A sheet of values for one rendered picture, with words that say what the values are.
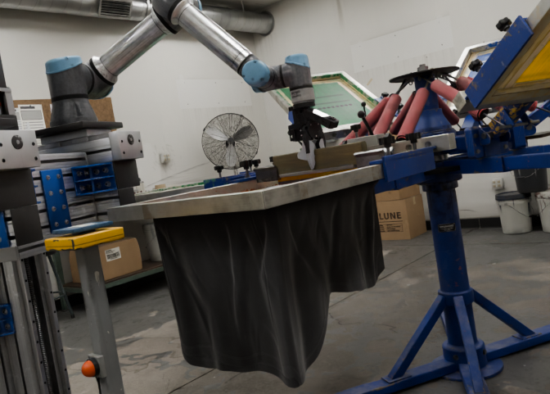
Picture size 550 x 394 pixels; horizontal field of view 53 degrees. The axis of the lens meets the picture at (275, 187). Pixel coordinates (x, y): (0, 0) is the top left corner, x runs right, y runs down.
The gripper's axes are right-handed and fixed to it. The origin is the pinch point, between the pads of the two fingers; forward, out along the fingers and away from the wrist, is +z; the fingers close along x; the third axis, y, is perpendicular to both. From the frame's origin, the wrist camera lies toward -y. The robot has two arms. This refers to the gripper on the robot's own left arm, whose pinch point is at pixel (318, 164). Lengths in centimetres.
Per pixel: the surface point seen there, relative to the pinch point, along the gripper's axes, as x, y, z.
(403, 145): -22.3, -18.5, -1.6
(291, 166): 1.4, 9.9, -0.5
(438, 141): -22.3, -30.7, -1.2
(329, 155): 1.5, -5.8, -2.4
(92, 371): 82, 10, 36
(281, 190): 53, -29, 3
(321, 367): -63, 64, 101
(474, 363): -59, -15, 87
